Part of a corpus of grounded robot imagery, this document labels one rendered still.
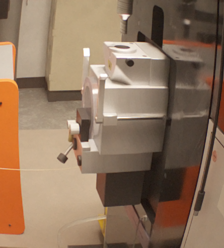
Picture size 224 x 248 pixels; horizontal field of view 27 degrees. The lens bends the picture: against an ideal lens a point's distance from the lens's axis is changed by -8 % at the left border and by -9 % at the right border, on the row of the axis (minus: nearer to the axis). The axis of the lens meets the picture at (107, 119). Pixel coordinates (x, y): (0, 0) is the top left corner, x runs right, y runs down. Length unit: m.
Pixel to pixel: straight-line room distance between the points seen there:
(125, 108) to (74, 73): 3.26
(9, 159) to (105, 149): 0.46
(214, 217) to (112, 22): 3.41
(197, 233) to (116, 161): 0.21
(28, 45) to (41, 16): 0.28
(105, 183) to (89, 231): 0.55
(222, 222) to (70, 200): 0.95
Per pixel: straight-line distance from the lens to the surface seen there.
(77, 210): 1.36
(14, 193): 1.16
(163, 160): 0.71
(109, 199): 0.75
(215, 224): 0.51
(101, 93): 0.64
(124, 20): 0.67
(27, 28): 4.15
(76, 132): 0.70
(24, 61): 4.23
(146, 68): 0.66
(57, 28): 3.80
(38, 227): 1.27
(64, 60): 3.88
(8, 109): 1.06
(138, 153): 0.71
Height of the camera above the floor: 1.47
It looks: 23 degrees down
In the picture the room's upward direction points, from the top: 4 degrees clockwise
